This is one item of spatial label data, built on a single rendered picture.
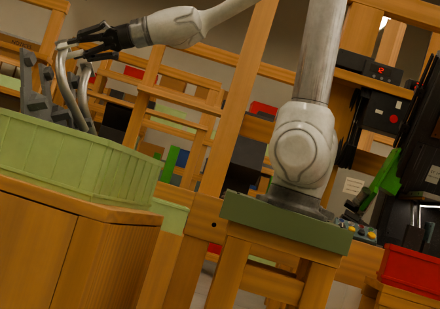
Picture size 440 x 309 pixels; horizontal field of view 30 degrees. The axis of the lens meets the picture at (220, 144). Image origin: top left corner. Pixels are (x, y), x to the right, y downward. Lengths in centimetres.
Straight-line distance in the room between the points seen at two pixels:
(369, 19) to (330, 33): 130
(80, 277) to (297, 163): 62
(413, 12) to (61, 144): 184
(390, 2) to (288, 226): 157
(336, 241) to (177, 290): 74
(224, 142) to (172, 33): 100
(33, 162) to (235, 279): 63
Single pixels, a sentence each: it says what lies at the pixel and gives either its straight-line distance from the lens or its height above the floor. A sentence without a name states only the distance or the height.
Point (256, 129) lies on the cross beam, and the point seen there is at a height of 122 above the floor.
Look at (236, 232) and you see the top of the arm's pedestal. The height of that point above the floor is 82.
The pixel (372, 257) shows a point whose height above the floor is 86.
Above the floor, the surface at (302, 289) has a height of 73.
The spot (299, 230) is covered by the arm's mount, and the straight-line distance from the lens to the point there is 221.
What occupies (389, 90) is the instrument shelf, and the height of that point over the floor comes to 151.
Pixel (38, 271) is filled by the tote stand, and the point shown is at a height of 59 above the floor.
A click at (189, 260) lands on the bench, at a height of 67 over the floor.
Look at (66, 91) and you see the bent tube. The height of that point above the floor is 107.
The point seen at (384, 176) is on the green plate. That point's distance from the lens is 305.
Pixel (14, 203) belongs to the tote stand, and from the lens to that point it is 216.
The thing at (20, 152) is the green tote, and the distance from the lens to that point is 224.
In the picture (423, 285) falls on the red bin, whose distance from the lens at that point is 253.
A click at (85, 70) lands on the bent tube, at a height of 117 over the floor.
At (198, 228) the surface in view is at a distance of 275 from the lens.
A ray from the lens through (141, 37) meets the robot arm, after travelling 248.
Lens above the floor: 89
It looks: 4 degrees up
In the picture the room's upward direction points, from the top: 17 degrees clockwise
